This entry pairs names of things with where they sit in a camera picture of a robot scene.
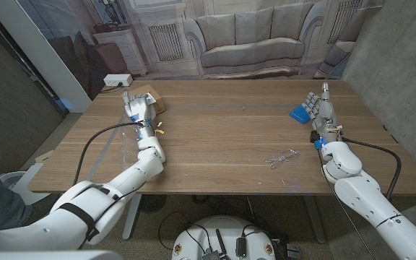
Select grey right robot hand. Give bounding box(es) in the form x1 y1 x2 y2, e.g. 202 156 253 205
301 82 339 132

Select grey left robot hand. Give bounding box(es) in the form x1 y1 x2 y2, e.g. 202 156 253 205
122 90 157 124

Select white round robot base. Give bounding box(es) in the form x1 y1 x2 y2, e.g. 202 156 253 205
170 215 277 260

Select brown cardboard box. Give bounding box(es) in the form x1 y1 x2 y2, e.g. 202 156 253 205
128 84 167 115

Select blue sponge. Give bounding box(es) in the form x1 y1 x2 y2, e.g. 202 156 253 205
289 104 312 125

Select clear plastic clamshell container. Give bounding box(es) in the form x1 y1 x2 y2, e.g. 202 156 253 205
119 124 141 170

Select cardboard scrap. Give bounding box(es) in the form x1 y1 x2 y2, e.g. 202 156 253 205
34 149 54 164

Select white power strip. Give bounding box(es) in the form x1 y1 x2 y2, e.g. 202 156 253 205
103 74 134 87

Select clear eyeglasses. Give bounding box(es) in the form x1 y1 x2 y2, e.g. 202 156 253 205
264 147 301 170

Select black round floor device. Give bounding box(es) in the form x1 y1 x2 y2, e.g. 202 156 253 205
139 194 168 214

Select white table leg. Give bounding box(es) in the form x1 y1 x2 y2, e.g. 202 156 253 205
303 194 327 245
121 194 143 241

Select printed living room backdrop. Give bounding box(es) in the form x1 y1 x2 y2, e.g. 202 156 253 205
14 0 386 101

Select white floor stand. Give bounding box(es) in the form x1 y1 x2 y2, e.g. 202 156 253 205
0 162 52 207

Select black antenna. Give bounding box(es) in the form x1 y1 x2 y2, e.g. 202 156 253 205
215 228 229 259

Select black power adapter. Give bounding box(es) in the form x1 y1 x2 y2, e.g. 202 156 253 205
235 236 247 258

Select white robot chest cover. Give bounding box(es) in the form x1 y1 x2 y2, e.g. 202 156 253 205
0 250 124 260

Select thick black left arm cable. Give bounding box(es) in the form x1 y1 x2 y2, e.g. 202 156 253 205
72 121 146 187

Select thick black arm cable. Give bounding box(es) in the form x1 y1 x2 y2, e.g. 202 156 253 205
341 136 402 202
72 121 146 187

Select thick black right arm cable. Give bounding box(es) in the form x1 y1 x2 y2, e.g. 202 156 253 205
341 136 402 202

